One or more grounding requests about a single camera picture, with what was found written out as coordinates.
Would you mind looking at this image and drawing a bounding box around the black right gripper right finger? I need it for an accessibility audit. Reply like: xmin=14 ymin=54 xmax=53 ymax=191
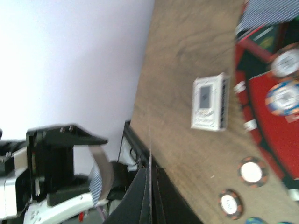
xmin=153 ymin=168 xmax=202 ymax=224

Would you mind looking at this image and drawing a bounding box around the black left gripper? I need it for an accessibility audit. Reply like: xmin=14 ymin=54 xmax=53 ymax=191
xmin=26 ymin=124 xmax=108 ymax=205

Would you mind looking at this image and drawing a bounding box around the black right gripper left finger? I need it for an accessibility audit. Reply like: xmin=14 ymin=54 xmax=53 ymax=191
xmin=103 ymin=168 xmax=151 ymax=224

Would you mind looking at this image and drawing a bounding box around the blue backed card deck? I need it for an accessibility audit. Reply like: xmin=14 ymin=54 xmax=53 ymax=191
xmin=89 ymin=146 xmax=114 ymax=207

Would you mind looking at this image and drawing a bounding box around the red poker chip stack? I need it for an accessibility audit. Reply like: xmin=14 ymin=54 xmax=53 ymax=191
xmin=218 ymin=189 xmax=244 ymax=220

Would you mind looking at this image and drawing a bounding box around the red 100 chip off mat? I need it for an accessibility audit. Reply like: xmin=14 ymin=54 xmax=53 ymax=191
xmin=237 ymin=156 xmax=269 ymax=188

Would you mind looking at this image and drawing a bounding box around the blue white chip seat two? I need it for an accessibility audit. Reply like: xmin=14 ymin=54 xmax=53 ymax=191
xmin=265 ymin=81 xmax=299 ymax=116

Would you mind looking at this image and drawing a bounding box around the red 100 chip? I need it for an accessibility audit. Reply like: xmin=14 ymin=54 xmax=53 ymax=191
xmin=268 ymin=42 xmax=299 ymax=82

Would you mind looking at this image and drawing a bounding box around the blue card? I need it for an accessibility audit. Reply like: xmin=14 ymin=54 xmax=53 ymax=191
xmin=235 ymin=0 xmax=299 ymax=34

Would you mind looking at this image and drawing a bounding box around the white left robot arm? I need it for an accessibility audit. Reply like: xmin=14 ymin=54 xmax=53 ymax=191
xmin=0 ymin=124 xmax=109 ymax=224

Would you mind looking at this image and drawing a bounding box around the white card box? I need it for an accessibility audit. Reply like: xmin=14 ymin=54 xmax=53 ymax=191
xmin=191 ymin=72 xmax=230 ymax=132

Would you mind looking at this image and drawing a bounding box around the round red black poker mat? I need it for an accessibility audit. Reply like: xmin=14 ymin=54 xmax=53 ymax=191
xmin=233 ymin=0 xmax=299 ymax=201

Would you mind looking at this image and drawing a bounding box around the triangular all in marker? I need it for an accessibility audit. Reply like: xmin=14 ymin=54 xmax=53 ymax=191
xmin=236 ymin=24 xmax=282 ymax=62

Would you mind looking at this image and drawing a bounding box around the black front mounting rail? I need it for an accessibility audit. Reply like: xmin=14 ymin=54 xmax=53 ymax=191
xmin=122 ymin=120 xmax=151 ymax=168

